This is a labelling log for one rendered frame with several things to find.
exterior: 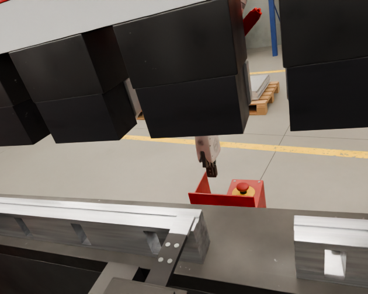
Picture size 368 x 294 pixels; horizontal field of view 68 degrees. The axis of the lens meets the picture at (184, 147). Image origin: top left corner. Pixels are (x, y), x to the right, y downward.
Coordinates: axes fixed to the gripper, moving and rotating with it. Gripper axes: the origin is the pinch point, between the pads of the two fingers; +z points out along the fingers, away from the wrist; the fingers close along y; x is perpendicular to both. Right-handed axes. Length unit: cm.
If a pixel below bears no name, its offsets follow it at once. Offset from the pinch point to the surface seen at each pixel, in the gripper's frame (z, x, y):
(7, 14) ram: -50, 9, -43
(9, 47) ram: -46, 12, -43
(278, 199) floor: 77, -9, 94
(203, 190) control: 8.0, 4.3, 0.1
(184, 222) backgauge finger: -12.3, -9.1, -39.3
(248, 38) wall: 2, 108, 656
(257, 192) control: 6.8, -14.4, -0.7
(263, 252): 0.0, -20.8, -31.6
